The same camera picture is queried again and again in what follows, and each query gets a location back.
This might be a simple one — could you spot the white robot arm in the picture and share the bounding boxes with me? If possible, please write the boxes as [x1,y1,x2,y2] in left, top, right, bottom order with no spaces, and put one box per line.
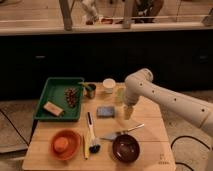
[124,68,213,137]

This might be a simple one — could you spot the black cable on floor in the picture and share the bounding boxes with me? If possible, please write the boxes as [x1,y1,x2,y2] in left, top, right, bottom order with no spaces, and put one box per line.
[170,134,213,171]

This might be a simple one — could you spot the wooden block in tray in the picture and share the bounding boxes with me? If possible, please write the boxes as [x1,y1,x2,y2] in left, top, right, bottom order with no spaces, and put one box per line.
[43,102,63,116]

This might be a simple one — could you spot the green plastic tray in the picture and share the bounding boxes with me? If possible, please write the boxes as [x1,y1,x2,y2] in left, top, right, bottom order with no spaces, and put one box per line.
[34,77,84,122]

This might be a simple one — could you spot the person in background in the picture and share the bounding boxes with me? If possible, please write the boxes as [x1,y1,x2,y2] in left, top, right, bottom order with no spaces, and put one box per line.
[81,0,164,25]

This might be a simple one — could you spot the brown grape bunch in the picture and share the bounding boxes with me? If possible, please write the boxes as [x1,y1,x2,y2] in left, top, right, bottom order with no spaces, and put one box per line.
[65,88,77,108]

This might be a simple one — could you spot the green translucent cup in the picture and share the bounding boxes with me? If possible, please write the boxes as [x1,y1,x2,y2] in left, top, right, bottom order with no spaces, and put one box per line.
[117,88,124,103]

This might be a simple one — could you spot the blue sponge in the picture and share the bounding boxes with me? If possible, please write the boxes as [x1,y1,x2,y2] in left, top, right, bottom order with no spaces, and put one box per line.
[97,106,115,118]

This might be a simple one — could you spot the metal can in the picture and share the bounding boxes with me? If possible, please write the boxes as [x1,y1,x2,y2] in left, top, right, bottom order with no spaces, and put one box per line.
[86,84,96,99]

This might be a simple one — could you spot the white cup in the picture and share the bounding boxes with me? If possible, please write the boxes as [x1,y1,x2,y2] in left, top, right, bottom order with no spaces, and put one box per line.
[103,78,116,94]

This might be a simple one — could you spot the purple bowl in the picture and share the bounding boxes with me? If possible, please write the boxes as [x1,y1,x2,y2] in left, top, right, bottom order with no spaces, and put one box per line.
[112,134,140,163]

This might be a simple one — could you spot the yellow banana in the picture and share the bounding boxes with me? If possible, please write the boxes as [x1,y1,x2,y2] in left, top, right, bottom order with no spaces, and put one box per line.
[83,133,90,160]

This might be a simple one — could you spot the orange bowl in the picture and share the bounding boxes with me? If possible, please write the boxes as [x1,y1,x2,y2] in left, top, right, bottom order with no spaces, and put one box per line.
[49,129,81,161]

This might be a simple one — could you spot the orange fruit in bowl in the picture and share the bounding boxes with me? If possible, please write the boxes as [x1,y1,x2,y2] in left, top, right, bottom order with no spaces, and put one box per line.
[54,137,68,153]

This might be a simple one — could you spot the black dish brush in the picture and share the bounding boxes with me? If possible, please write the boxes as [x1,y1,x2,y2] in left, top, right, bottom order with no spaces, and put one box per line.
[87,113,101,154]

